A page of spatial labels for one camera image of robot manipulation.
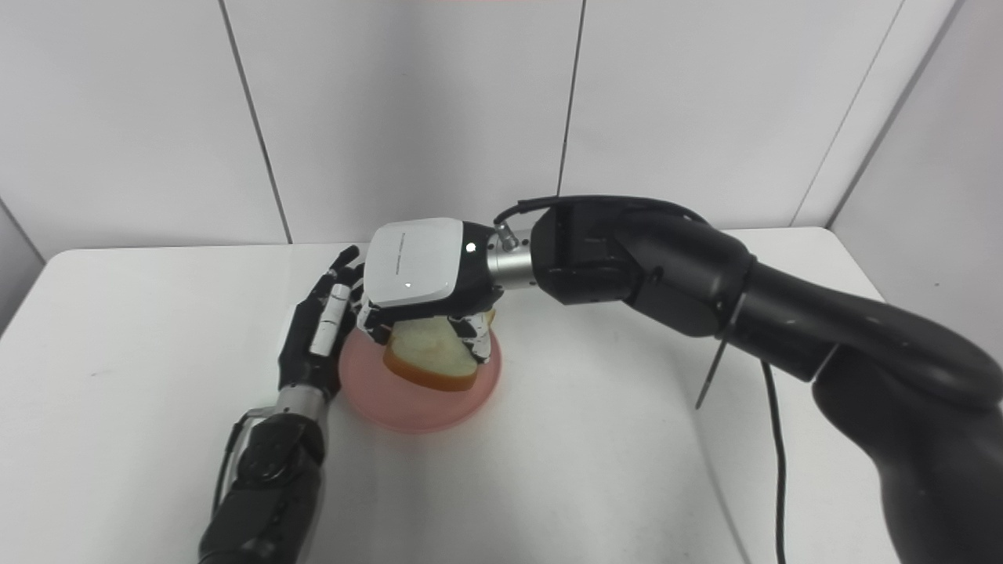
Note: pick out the slice of bread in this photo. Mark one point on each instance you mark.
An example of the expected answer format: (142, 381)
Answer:
(431, 356)

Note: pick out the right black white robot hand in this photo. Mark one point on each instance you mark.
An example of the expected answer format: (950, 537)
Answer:
(411, 262)

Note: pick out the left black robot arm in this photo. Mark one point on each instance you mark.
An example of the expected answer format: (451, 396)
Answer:
(270, 478)

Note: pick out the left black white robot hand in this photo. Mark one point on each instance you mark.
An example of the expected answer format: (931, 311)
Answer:
(302, 348)

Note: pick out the pink round plate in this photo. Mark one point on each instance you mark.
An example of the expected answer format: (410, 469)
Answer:
(415, 403)

